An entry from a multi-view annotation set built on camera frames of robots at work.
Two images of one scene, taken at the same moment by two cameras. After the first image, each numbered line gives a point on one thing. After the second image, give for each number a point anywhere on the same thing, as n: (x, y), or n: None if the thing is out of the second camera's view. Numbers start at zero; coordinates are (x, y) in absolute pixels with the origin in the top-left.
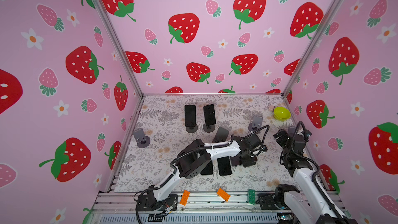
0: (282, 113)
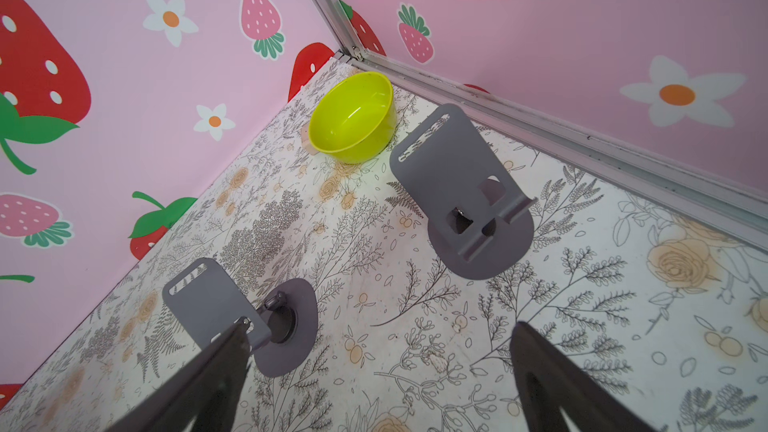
0: (354, 119)
